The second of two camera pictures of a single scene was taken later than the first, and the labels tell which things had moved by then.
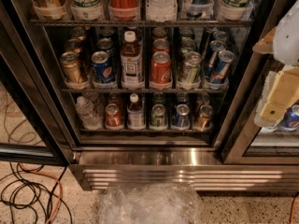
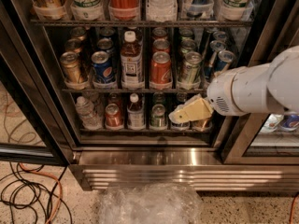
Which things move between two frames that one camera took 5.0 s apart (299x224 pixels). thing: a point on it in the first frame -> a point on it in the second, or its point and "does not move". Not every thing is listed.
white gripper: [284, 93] -> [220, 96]
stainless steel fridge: [143, 87] does not move
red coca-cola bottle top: [124, 1] does not move
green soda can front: [191, 68] does not move
